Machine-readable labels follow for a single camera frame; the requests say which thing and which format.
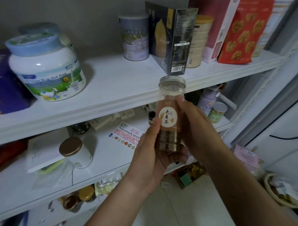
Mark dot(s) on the person's right hand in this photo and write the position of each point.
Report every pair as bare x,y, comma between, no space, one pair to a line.
202,135

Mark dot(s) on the person's left hand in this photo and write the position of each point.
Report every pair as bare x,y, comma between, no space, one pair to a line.
149,167

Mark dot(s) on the clear bottle silver lid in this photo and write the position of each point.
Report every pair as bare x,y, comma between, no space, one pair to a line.
168,116

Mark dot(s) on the white metal shelving unit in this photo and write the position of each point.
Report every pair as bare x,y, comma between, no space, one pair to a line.
116,88

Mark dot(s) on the black box yellow print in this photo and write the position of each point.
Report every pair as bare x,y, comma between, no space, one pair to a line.
174,39

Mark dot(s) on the large white green milk tin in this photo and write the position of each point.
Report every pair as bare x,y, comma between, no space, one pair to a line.
135,39

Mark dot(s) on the white tub green label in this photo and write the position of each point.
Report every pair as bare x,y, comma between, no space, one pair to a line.
46,70

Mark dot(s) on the purple blue long box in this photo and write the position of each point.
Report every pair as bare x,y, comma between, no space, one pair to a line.
11,88

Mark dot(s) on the person's right forearm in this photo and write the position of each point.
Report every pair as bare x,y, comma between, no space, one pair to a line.
251,191

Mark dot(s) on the person's left forearm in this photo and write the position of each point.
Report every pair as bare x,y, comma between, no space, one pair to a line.
116,207

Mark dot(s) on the white flat box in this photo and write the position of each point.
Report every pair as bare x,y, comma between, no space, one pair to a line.
44,151

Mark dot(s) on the pink cherry blossom box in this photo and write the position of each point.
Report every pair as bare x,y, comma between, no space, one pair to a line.
221,23

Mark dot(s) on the small green jar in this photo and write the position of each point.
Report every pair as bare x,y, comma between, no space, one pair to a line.
217,113

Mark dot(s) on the lavender bottle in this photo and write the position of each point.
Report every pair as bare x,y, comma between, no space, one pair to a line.
208,100

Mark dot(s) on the white colourful sticker sheet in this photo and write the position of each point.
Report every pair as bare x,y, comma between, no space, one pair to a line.
126,135

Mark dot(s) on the brown carton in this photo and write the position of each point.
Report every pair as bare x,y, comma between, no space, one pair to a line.
188,176

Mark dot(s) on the pink carton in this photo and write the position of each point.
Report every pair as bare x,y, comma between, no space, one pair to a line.
246,156

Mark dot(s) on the small dark bottle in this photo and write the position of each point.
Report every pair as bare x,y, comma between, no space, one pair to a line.
152,117

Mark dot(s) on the dark jar with lid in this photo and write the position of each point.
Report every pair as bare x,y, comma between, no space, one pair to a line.
80,128

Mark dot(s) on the waste basket with rubbish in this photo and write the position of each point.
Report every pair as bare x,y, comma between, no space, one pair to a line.
281,191

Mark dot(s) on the red patterned bag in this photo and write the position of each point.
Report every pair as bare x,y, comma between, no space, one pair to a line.
244,32

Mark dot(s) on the white striped canister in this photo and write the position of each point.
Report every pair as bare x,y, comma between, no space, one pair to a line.
272,28

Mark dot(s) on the red pouch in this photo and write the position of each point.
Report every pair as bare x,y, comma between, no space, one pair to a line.
11,151

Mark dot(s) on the white tub blue lid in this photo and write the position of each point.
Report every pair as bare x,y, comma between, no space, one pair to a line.
42,27

